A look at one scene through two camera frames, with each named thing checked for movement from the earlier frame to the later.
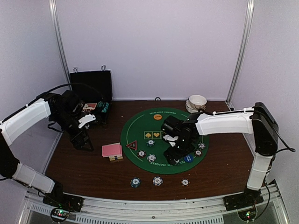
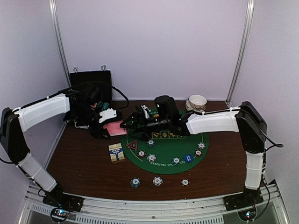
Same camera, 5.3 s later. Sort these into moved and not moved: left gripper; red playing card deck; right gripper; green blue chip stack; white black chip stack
Moved: right gripper; red playing card deck; left gripper
Not moved: green blue chip stack; white black chip stack
